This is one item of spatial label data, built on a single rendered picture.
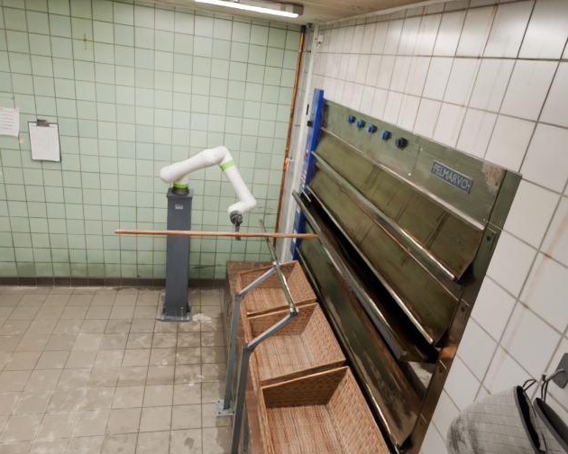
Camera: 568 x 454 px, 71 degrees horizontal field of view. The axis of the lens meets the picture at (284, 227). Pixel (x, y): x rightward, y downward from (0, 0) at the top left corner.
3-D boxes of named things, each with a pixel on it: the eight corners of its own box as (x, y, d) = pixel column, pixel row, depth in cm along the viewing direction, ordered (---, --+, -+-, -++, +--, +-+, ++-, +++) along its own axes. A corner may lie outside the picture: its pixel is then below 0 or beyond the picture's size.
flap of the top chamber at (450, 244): (316, 155, 292) (329, 130, 286) (460, 285, 132) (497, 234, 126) (311, 152, 290) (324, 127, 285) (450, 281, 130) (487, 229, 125)
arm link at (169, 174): (153, 170, 302) (207, 148, 278) (166, 167, 317) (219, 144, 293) (160, 186, 305) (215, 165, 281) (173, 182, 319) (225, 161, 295)
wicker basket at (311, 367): (312, 334, 278) (318, 301, 267) (338, 397, 228) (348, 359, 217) (242, 336, 266) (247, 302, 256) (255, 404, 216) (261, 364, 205)
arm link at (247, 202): (223, 172, 309) (221, 171, 298) (236, 165, 309) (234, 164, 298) (246, 213, 313) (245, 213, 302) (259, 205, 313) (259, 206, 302)
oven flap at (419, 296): (310, 189, 302) (323, 165, 296) (438, 347, 142) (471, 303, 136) (305, 186, 300) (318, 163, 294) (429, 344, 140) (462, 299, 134)
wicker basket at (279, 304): (293, 288, 331) (297, 258, 320) (312, 331, 281) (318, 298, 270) (234, 288, 319) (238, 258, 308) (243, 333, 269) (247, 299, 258)
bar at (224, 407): (248, 340, 352) (262, 217, 307) (272, 479, 238) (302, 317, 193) (212, 340, 344) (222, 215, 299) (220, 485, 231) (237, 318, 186)
